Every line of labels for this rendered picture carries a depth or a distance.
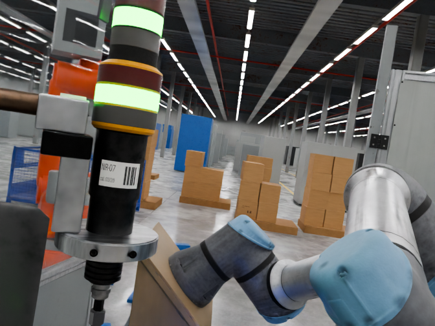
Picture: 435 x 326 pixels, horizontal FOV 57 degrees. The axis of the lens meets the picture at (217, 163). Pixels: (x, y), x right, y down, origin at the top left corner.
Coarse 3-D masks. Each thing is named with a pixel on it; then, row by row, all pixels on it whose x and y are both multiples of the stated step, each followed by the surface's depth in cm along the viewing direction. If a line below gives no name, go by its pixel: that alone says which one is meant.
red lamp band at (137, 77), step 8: (104, 64) 26; (112, 64) 26; (104, 72) 26; (112, 72) 26; (120, 72) 26; (128, 72) 26; (136, 72) 26; (144, 72) 26; (152, 72) 26; (96, 80) 27; (104, 80) 26; (112, 80) 26; (120, 80) 26; (128, 80) 26; (136, 80) 26; (144, 80) 26; (152, 80) 27; (160, 80) 27; (152, 88) 27; (160, 88) 28
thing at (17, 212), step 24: (0, 216) 39; (24, 216) 40; (0, 240) 37; (24, 240) 38; (0, 264) 36; (24, 264) 37; (0, 288) 34; (24, 288) 35; (0, 312) 33; (24, 312) 34
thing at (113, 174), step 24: (96, 144) 27; (120, 144) 26; (144, 144) 28; (96, 168) 27; (120, 168) 26; (96, 192) 27; (120, 192) 27; (96, 216) 27; (120, 216) 27; (96, 264) 27; (120, 264) 28
